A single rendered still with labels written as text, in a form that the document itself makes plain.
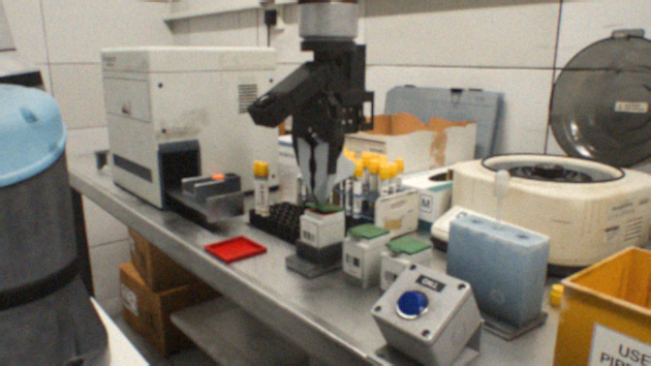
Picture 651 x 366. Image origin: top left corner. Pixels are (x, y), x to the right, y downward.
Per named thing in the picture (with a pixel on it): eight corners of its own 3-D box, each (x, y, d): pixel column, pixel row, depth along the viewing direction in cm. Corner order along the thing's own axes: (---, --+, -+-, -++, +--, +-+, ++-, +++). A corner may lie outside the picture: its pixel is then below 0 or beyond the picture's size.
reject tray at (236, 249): (203, 250, 74) (203, 245, 74) (242, 239, 78) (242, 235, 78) (227, 264, 69) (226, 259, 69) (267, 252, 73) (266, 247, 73)
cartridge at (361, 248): (341, 279, 65) (342, 229, 63) (367, 269, 68) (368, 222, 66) (363, 289, 62) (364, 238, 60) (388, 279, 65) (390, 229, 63)
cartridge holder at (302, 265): (285, 266, 69) (284, 241, 68) (333, 250, 74) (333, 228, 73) (309, 279, 65) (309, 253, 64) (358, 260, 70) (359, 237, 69)
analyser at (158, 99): (111, 183, 113) (97, 48, 106) (218, 167, 130) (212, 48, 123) (167, 215, 90) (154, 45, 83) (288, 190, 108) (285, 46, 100)
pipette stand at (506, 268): (434, 303, 58) (440, 223, 56) (473, 288, 62) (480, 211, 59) (509, 342, 50) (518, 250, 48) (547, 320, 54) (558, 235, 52)
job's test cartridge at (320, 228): (299, 254, 69) (299, 211, 67) (325, 246, 72) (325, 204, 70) (319, 262, 66) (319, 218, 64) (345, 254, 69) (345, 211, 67)
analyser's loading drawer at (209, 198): (159, 196, 95) (156, 169, 94) (190, 191, 100) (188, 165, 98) (209, 223, 80) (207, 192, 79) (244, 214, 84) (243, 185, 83)
